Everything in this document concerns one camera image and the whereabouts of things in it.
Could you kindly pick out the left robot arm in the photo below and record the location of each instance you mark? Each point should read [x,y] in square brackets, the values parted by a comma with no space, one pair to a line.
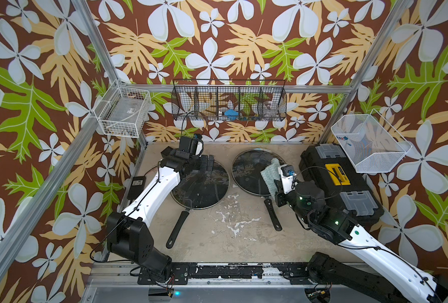
[128,233]

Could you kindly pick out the black wire basket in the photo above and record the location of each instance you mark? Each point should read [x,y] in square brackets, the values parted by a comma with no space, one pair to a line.
[254,100]

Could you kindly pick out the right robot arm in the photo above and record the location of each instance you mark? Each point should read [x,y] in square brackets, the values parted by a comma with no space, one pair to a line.
[414,284]

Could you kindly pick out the right black frying pan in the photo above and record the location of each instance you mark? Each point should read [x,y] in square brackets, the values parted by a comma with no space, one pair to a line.
[268,203]

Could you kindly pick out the white mesh basket right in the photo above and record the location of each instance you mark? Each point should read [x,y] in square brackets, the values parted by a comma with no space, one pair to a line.
[371,142]

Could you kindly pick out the blue object in basket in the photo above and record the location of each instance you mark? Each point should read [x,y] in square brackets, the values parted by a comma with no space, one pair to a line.
[231,115]

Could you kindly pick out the left black frying pan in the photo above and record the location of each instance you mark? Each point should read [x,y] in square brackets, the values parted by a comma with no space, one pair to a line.
[177,228]

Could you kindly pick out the green microfibre cloth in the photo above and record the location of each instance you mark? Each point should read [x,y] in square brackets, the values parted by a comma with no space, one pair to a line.
[270,175]

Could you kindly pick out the black tool case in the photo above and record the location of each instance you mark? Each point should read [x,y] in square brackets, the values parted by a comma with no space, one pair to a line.
[345,189]

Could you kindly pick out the white wire basket left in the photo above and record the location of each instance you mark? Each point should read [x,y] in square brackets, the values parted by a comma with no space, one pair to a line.
[122,110]

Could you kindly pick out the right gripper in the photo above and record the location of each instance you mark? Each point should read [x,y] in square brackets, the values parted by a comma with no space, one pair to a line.
[281,193]

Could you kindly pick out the black frying pan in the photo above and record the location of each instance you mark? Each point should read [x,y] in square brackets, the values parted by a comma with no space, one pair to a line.
[177,228]
[268,203]

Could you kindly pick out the glass pot lid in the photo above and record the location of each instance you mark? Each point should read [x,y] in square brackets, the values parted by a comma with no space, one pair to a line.
[247,167]
[205,186]

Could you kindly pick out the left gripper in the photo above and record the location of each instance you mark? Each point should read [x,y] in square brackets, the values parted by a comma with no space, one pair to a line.
[204,163]

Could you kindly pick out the black power adapter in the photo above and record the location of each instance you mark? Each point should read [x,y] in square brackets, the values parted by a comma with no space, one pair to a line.
[136,188]

